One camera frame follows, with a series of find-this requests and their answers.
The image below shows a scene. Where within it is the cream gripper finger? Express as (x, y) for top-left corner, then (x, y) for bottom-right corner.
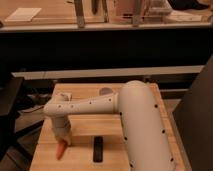
(63, 134), (72, 146)

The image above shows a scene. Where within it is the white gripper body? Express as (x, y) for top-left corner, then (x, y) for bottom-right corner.
(51, 117), (71, 139)

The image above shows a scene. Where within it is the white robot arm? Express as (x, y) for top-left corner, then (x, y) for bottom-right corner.
(44, 80), (176, 171)

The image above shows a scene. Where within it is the black rectangular block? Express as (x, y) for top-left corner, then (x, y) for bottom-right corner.
(93, 136), (103, 162)

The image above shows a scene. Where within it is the black chair at left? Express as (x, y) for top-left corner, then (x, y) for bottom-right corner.
(0, 77), (43, 162)

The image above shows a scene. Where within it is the grey round lid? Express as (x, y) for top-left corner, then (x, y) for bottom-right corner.
(99, 87), (113, 96)

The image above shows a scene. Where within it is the white paper sheet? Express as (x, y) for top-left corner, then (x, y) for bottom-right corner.
(5, 8), (41, 22)

